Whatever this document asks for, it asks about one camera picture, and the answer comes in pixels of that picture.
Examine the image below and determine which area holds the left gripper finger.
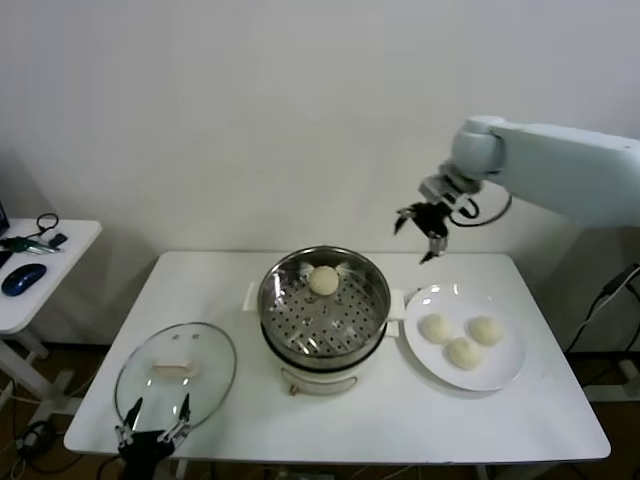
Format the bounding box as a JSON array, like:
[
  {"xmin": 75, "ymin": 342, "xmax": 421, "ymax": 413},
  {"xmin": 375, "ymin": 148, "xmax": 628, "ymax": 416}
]
[
  {"xmin": 159, "ymin": 393, "xmax": 193, "ymax": 442},
  {"xmin": 115, "ymin": 397, "xmax": 143, "ymax": 445}
]

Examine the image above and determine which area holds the blue computer mouse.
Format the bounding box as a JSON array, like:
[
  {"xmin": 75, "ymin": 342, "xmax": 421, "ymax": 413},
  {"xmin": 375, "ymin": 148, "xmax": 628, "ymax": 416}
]
[{"xmin": 1, "ymin": 263, "xmax": 49, "ymax": 297}]

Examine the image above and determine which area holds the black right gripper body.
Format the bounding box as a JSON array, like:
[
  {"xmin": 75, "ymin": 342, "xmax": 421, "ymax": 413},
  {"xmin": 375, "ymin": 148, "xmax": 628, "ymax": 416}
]
[{"xmin": 412, "ymin": 199, "xmax": 451, "ymax": 237}]

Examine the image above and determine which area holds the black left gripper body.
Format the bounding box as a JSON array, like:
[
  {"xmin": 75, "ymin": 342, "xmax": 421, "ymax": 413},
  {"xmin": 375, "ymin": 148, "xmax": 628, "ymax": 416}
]
[{"xmin": 118, "ymin": 430, "xmax": 176, "ymax": 480}]

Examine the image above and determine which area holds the white round plate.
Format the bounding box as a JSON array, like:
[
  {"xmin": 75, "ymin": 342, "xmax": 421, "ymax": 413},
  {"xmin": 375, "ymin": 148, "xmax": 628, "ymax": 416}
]
[{"xmin": 403, "ymin": 283, "xmax": 527, "ymax": 392}]

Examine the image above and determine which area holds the white stand base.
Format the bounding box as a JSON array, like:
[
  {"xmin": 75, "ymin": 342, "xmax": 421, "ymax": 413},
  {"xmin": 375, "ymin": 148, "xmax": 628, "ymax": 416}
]
[{"xmin": 582, "ymin": 359, "xmax": 640, "ymax": 404}]

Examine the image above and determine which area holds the black looped cord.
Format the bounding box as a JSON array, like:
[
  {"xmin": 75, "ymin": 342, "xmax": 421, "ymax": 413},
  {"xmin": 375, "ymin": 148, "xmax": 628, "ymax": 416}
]
[{"xmin": 22, "ymin": 213, "xmax": 62, "ymax": 240}]

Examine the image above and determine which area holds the stainless steel steamer basket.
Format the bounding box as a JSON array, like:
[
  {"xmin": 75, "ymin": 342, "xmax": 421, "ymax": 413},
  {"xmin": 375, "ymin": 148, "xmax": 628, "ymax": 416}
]
[{"xmin": 243, "ymin": 244, "xmax": 406, "ymax": 360}]

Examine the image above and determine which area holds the white side table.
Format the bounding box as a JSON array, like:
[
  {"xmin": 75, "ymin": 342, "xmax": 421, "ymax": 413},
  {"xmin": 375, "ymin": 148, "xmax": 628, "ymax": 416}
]
[{"xmin": 0, "ymin": 218, "xmax": 104, "ymax": 419}]

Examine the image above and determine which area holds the glass lid with cream handle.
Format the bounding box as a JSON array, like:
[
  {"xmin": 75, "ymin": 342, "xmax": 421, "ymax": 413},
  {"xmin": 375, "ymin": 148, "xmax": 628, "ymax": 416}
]
[{"xmin": 113, "ymin": 322, "xmax": 239, "ymax": 434}]

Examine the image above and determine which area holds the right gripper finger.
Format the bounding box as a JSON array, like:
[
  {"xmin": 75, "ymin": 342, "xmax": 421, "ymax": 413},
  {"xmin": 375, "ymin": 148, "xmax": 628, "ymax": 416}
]
[
  {"xmin": 393, "ymin": 203, "xmax": 424, "ymax": 235},
  {"xmin": 422, "ymin": 234, "xmax": 448, "ymax": 265}
]

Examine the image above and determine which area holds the green handled tool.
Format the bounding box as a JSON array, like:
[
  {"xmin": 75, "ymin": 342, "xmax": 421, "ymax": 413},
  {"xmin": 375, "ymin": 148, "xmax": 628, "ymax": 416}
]
[{"xmin": 0, "ymin": 236, "xmax": 57, "ymax": 257}]

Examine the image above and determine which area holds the white steamed baozi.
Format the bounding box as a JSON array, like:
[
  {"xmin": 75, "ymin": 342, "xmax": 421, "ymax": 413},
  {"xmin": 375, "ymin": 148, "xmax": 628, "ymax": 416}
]
[
  {"xmin": 467, "ymin": 316, "xmax": 504, "ymax": 347},
  {"xmin": 418, "ymin": 314, "xmax": 455, "ymax": 346},
  {"xmin": 305, "ymin": 265, "xmax": 340, "ymax": 298},
  {"xmin": 447, "ymin": 338, "xmax": 484, "ymax": 371}
]

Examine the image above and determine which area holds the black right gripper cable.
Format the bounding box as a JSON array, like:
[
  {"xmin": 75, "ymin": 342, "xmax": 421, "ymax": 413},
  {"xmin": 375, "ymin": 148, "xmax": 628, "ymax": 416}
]
[{"xmin": 447, "ymin": 192, "xmax": 514, "ymax": 227}]

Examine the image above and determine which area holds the black adapter with cable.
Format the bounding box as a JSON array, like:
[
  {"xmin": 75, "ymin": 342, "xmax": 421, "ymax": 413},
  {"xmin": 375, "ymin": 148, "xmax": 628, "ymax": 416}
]
[{"xmin": 564, "ymin": 264, "xmax": 640, "ymax": 354}]

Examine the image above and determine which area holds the cream electric cooking pot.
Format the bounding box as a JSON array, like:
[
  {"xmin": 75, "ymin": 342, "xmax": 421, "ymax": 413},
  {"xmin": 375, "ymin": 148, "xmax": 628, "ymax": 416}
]
[{"xmin": 259, "ymin": 319, "xmax": 401, "ymax": 399}]

